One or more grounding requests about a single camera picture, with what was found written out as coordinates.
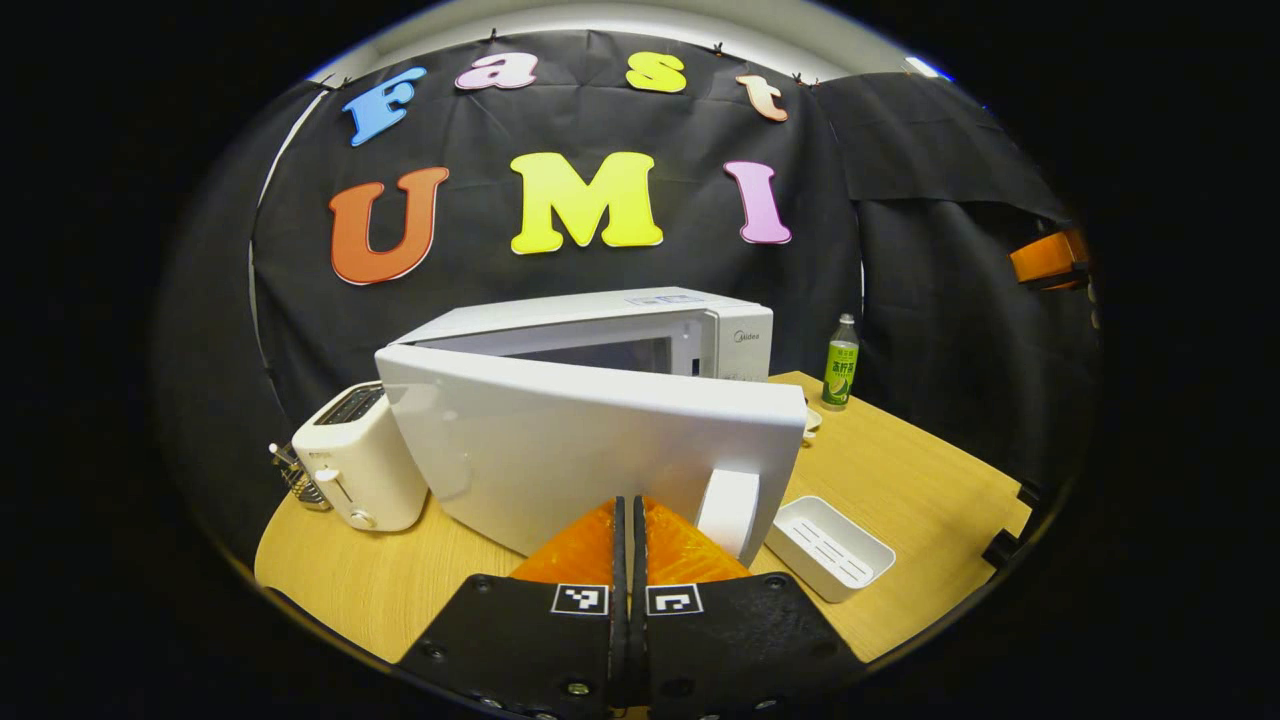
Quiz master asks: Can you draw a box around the white microwave oven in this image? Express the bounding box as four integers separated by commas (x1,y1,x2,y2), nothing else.
374,287,809,566

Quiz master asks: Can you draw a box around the black backdrop cloth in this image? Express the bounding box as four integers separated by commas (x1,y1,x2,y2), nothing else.
150,30,1101,561

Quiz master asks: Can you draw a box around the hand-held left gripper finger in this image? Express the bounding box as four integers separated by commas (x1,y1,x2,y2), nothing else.
397,496,629,720
628,496,867,720

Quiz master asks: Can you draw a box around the white rectangular tray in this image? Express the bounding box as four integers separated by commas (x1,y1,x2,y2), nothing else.
765,495,897,604

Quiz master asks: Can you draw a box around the wire mesh basket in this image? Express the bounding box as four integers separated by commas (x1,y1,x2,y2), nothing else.
268,443,333,513

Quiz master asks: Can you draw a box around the white toaster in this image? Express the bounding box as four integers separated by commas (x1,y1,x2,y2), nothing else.
291,382,430,533

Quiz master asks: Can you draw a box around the green drink bottle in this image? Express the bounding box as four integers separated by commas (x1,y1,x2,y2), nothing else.
822,313,861,411

